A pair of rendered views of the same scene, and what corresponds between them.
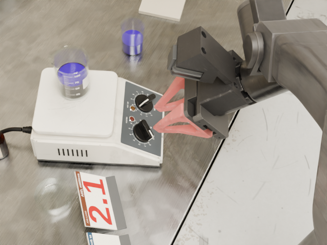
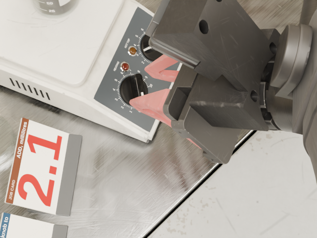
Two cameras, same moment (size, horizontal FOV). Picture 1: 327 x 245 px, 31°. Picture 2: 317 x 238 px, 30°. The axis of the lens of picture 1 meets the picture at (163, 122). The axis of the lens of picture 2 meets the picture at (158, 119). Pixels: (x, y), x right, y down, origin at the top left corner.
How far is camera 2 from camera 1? 0.36 m
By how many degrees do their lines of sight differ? 16
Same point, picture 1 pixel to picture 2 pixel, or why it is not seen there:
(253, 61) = (280, 81)
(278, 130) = not seen: outside the picture
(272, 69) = (305, 114)
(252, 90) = (279, 114)
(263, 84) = not seen: hidden behind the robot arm
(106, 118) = (82, 58)
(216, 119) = (214, 132)
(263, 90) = not seen: hidden behind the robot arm
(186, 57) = (171, 28)
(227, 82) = (240, 88)
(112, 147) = (80, 102)
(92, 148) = (54, 94)
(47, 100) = (11, 5)
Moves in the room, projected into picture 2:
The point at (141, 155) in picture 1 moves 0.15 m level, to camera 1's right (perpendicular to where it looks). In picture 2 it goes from (121, 124) to (254, 185)
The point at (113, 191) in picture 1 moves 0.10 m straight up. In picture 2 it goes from (71, 157) to (60, 127)
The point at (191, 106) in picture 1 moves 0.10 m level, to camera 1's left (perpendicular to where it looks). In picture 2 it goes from (182, 98) to (69, 47)
